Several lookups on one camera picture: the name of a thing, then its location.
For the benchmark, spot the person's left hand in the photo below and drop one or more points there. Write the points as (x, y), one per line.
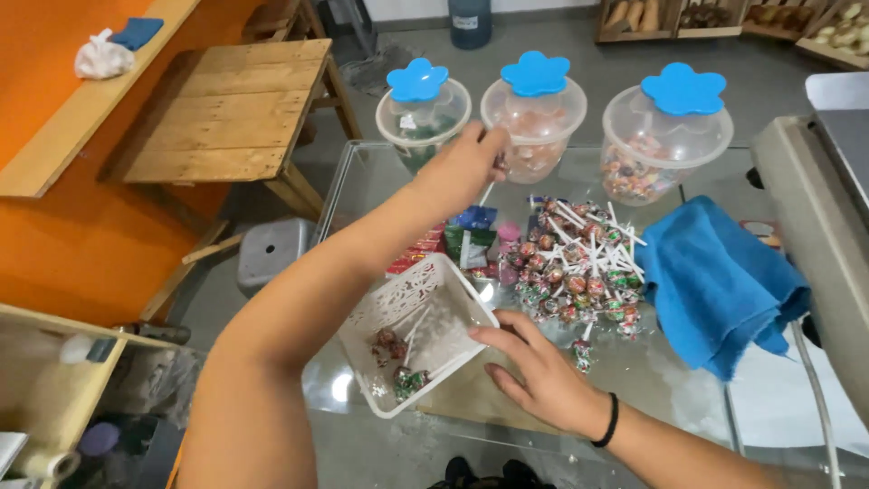
(458, 166)

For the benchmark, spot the person's right hand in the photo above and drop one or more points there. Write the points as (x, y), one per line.
(553, 380)

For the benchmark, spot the person's left fingers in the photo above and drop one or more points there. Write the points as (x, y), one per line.
(492, 146)

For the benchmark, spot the lollipop with white stick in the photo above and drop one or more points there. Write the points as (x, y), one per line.
(486, 193)

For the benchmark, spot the white plastic lattice basket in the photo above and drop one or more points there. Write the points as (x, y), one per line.
(445, 339)

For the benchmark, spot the clear jar with pink candies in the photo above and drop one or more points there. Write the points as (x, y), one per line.
(543, 136)

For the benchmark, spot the clear jar with green candies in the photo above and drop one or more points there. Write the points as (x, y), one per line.
(448, 112)

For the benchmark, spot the blue snack packet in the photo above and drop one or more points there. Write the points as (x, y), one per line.
(476, 217)

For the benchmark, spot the blue flower lid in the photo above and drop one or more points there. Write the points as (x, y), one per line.
(417, 80)
(684, 89)
(536, 73)

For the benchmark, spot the pink round candy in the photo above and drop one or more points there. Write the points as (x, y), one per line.
(508, 231)

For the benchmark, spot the green snack packet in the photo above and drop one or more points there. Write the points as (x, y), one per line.
(472, 246)

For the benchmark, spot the blue water jug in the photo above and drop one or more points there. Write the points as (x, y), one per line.
(470, 24)

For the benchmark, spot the pink candy packet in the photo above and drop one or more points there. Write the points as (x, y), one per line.
(508, 273)

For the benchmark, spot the stack of red packets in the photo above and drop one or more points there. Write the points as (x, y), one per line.
(417, 255)

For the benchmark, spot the grey floor rag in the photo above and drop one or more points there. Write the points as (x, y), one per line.
(377, 68)

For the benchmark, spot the pile of wrapped lollipops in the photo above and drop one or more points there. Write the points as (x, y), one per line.
(577, 271)

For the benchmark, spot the clear jar with colourful candies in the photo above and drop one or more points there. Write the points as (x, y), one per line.
(645, 163)

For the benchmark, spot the wooden crate with bread loaves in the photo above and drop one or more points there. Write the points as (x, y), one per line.
(635, 20)

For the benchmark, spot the red green wrapped lollipop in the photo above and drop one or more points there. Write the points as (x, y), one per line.
(582, 354)

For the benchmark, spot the grey metal stool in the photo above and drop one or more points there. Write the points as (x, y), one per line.
(271, 251)

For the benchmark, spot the wooden chair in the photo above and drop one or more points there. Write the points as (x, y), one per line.
(282, 20)

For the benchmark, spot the wooden crate with dark pastries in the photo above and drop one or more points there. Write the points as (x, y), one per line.
(709, 19)

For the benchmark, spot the brown cardboard sheet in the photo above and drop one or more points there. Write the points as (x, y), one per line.
(468, 397)

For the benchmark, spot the large blue cloth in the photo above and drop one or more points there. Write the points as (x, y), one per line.
(713, 285)

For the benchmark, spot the wooden pallet table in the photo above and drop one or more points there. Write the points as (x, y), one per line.
(231, 115)

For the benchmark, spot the round printed coaster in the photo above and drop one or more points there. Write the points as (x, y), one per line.
(766, 232)

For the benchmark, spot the loose wooden stick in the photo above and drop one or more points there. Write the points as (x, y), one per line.
(210, 249)

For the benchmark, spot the black wristband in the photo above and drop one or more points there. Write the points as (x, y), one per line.
(609, 424)

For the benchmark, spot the wooden crate with brown buns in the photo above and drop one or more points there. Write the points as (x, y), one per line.
(781, 17)

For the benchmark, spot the person's black shoe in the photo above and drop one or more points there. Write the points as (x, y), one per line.
(458, 473)
(521, 475)

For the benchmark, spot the beige weighing scale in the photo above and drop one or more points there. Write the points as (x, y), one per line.
(815, 217)

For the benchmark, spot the wooden crate with pale rolls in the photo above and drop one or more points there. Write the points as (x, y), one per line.
(842, 37)

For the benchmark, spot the small blue cloth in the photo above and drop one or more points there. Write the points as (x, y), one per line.
(138, 32)

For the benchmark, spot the dark metal bottle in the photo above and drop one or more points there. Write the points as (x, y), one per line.
(156, 333)

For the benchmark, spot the white plastic bag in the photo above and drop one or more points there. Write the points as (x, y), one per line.
(102, 60)

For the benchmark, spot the wooden counter board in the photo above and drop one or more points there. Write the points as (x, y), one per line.
(74, 129)

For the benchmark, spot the wooden shelf with supplies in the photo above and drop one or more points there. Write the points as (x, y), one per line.
(61, 394)

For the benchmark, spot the roll of tape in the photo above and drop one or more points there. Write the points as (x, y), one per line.
(51, 466)

